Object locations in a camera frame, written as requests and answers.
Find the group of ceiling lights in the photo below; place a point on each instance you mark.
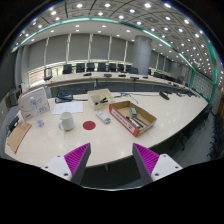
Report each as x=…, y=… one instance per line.
x=79, y=5

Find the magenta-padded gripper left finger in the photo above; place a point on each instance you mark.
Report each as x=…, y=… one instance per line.
x=76, y=160

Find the black desk microphone console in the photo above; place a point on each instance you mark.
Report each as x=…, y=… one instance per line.
x=63, y=97

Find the grey round column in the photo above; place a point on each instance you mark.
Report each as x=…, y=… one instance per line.
x=142, y=50

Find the white printed paper sheet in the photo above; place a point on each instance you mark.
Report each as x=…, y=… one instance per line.
x=68, y=107

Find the open brown box, red side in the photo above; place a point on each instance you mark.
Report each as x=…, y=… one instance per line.
x=146, y=116

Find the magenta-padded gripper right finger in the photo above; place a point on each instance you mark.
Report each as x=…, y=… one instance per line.
x=148, y=160

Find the flat round red coaster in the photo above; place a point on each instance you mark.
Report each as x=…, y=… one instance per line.
x=89, y=125

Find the black marker pen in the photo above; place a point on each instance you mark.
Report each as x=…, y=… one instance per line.
x=135, y=122

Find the black tabletop microphone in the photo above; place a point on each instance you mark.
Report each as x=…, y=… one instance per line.
x=164, y=95

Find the white ceramic mug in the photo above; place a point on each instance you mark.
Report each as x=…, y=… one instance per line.
x=66, y=120

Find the clear plastic water bottle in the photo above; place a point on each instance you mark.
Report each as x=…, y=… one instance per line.
x=36, y=111

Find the small open white box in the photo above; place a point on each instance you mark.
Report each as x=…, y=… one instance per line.
x=95, y=97

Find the flat brown cardboard piece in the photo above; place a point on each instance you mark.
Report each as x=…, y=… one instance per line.
x=18, y=135

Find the row of black office chairs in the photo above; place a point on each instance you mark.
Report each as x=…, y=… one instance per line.
x=90, y=67

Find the large white printed carton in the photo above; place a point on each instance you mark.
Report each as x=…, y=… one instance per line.
x=25, y=106

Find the green eraser block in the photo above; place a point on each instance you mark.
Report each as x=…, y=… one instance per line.
x=133, y=111

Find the small white rectangular device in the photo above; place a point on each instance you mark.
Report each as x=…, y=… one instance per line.
x=103, y=117

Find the grey box monitor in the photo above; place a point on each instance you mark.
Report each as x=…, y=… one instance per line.
x=13, y=96

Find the black power adapter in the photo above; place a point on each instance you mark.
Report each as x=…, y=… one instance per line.
x=13, y=123

